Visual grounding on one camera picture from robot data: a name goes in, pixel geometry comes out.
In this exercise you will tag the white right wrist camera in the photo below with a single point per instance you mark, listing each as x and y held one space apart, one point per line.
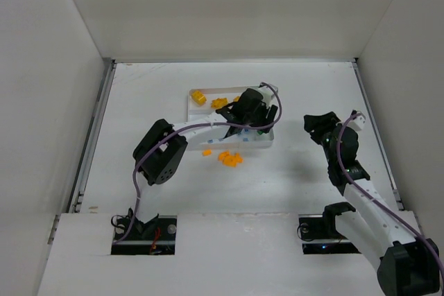
357 121

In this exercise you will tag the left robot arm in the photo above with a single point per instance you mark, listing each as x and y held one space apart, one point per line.
159 153

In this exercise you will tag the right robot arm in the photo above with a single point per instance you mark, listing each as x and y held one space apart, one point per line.
405 262

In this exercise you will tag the orange lego pieces pile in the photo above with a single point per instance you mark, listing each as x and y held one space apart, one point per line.
231 160

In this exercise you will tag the large yellow lego brick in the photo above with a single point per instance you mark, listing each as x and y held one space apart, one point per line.
198 97

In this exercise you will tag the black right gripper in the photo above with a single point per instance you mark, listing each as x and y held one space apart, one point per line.
321 124

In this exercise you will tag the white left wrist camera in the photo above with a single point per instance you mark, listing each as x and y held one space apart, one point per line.
268 91

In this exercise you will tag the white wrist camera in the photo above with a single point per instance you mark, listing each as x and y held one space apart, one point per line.
268 91
357 121

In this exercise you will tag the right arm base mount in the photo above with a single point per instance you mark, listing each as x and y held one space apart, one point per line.
319 235

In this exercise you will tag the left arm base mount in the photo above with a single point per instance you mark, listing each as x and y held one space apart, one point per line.
157 237

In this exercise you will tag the light blue lego pieces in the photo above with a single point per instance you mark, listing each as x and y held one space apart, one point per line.
241 136

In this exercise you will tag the white divided sorting tray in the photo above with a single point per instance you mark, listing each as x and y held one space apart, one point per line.
196 113

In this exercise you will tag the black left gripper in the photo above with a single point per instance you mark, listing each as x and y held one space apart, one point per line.
260 116

